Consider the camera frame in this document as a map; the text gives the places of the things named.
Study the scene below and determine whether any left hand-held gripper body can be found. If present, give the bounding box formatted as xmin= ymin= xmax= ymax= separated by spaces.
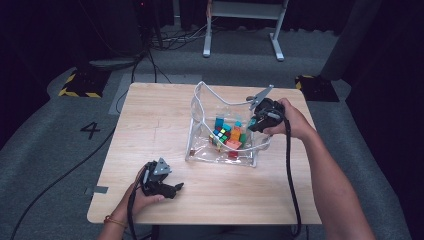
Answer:
xmin=141 ymin=157 xmax=173 ymax=198

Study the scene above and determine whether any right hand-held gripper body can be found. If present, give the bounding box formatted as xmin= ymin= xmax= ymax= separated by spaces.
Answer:
xmin=245 ymin=84 xmax=287 ymax=131

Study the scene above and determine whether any person's right hand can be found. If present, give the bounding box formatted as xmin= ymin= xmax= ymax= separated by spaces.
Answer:
xmin=263 ymin=98 xmax=316 ymax=141

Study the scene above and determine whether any person's left hand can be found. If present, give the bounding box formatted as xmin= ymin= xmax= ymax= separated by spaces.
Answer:
xmin=114 ymin=168 xmax=167 ymax=221

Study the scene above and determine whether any black yellow striped floor plate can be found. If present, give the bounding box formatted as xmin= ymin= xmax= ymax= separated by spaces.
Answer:
xmin=58 ymin=68 xmax=112 ymax=99
xmin=294 ymin=74 xmax=340 ymax=103

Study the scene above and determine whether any grey tape strip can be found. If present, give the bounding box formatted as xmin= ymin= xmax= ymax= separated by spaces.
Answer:
xmin=84 ymin=185 xmax=110 ymax=196

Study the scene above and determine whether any white metal stand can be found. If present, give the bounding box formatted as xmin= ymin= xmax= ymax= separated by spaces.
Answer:
xmin=202 ymin=0 xmax=290 ymax=63

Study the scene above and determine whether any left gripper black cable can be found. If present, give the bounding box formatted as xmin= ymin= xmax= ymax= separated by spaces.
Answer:
xmin=126 ymin=168 xmax=149 ymax=240

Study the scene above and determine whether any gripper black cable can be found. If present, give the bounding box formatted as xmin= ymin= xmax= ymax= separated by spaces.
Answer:
xmin=126 ymin=168 xmax=149 ymax=240
xmin=282 ymin=113 xmax=303 ymax=238

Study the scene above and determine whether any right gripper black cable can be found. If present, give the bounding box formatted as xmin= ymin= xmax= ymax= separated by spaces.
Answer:
xmin=282 ymin=113 xmax=303 ymax=238

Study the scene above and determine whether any orange cord bracelet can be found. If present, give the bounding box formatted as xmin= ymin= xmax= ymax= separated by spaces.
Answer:
xmin=103 ymin=214 xmax=129 ymax=229

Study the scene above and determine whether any black floor cable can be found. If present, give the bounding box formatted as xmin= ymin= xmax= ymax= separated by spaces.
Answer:
xmin=9 ymin=128 xmax=118 ymax=240
xmin=114 ymin=49 xmax=173 ymax=114

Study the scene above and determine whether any bundle of floor cables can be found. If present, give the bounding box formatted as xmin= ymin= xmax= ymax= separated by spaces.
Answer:
xmin=148 ymin=23 xmax=209 ymax=51

